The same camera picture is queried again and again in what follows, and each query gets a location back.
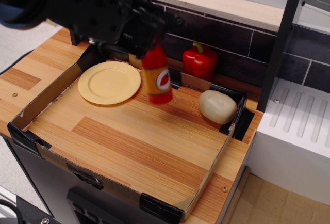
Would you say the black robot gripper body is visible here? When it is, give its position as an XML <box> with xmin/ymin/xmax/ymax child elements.
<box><xmin>113</xmin><ymin>3</ymin><xmax>186</xmax><ymax>59</ymax></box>

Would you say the red hot sauce bottle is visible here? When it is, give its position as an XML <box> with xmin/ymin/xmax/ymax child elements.
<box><xmin>141</xmin><ymin>43</ymin><xmax>173</xmax><ymax>105</ymax></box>

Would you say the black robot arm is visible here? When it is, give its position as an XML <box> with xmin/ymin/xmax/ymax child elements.
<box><xmin>1</xmin><ymin>0</ymin><xmax>186</xmax><ymax>58</ymax></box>

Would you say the cardboard fence with black tape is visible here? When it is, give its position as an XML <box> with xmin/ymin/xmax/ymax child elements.
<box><xmin>7</xmin><ymin>40</ymin><xmax>256</xmax><ymax>224</ymax></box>

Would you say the light wooden shelf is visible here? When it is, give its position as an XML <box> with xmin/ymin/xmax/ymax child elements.
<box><xmin>157</xmin><ymin>0</ymin><xmax>284</xmax><ymax>32</ymax></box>

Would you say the red toy bell pepper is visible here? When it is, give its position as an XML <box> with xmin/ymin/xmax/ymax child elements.
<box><xmin>182</xmin><ymin>41</ymin><xmax>218</xmax><ymax>81</ymax></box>

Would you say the yellow plastic plate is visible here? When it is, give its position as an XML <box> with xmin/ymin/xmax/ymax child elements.
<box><xmin>78</xmin><ymin>61</ymin><xmax>141</xmax><ymax>105</ymax></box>

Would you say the beige toy potato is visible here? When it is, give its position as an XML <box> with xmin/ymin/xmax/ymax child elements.
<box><xmin>199</xmin><ymin>90</ymin><xmax>238</xmax><ymax>124</ymax></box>

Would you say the white sink drainboard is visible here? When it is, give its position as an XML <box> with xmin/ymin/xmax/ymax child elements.
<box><xmin>247</xmin><ymin>79</ymin><xmax>329</xmax><ymax>205</ymax></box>

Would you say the black vertical post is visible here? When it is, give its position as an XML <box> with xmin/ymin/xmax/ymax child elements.
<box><xmin>257</xmin><ymin>0</ymin><xmax>305</xmax><ymax>112</ymax></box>

